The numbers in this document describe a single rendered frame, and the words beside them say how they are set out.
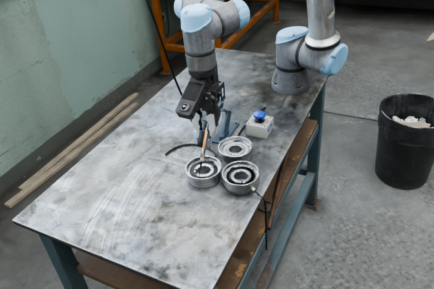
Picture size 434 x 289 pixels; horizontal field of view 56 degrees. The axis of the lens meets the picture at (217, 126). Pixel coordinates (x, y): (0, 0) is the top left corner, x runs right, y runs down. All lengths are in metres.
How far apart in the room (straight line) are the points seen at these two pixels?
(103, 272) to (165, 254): 0.38
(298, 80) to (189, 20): 0.70
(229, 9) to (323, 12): 0.41
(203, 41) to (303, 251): 1.31
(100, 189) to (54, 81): 1.66
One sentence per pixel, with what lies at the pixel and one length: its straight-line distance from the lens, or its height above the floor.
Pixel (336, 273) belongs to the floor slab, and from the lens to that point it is 1.99.
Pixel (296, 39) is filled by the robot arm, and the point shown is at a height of 1.02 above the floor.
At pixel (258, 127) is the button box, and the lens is 1.31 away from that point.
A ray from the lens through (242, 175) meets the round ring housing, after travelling 1.18.
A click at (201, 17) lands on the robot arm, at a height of 1.27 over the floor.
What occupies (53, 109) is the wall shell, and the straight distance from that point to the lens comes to 2.86.
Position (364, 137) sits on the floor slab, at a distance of 2.76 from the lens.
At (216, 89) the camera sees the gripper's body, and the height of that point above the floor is 1.07.
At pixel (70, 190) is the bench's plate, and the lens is 1.28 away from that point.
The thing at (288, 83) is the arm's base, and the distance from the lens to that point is 1.55.
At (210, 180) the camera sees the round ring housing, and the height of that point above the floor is 0.83.
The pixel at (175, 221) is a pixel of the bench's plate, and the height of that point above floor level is 0.80.
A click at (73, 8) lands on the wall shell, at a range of 2.90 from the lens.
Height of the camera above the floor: 1.59
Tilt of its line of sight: 34 degrees down
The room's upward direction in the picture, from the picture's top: 5 degrees counter-clockwise
